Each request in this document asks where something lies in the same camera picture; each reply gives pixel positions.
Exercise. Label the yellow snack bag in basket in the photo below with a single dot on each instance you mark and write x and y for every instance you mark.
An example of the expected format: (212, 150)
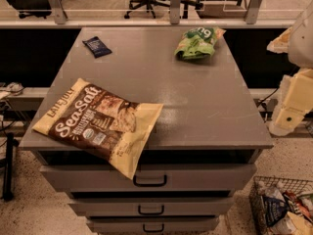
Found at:
(300, 226)

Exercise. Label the black middle drawer handle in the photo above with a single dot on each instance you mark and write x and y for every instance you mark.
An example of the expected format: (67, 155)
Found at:
(150, 210)

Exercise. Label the black top drawer handle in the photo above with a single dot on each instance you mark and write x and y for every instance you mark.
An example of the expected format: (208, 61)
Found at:
(150, 182)

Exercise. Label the dark blue snack packet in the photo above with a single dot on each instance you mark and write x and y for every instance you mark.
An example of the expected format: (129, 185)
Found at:
(97, 47)

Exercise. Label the brown sea salt chip bag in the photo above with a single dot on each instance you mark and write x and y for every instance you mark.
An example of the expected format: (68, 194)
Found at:
(103, 124)

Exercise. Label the green rice chip bag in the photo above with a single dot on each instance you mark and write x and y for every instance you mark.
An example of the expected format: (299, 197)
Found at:
(198, 42)

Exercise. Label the grey drawer cabinet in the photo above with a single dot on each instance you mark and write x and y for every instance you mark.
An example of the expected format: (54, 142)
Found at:
(206, 139)

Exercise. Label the wire basket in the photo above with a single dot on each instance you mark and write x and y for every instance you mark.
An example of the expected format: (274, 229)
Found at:
(259, 212)

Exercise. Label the black bottom drawer handle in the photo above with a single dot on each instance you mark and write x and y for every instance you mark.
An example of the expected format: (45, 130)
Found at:
(149, 228)

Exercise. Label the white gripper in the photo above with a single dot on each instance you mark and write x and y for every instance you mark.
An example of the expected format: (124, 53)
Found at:
(302, 44)

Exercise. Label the blue snack bag in basket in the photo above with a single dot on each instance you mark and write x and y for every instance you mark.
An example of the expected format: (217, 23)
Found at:
(275, 209)

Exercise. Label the red snack bag in basket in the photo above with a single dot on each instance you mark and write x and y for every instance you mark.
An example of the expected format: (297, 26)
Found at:
(295, 205)

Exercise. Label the black drawer handle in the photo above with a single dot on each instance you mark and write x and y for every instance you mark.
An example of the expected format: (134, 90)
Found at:
(150, 182)
(150, 210)
(149, 228)

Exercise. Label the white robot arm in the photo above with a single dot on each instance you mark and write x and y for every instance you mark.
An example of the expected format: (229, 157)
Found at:
(301, 45)

